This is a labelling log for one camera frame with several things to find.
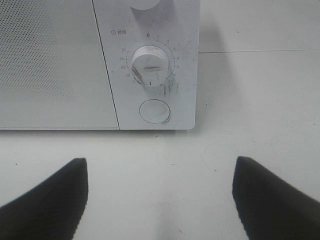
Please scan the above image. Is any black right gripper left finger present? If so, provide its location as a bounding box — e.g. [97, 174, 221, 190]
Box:
[0, 158, 88, 240]

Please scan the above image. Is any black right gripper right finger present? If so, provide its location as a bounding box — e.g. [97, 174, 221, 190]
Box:
[232, 156, 320, 240]

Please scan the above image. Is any white microwave door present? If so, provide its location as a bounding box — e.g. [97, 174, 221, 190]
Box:
[0, 0, 118, 130]

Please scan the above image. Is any round white door button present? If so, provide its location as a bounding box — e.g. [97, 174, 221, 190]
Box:
[139, 99, 171, 124]

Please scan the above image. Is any white timer knob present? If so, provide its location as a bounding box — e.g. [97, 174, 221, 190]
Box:
[131, 45, 170, 87]

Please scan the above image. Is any upper white power knob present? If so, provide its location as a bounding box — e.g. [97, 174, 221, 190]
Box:
[129, 0, 160, 11]

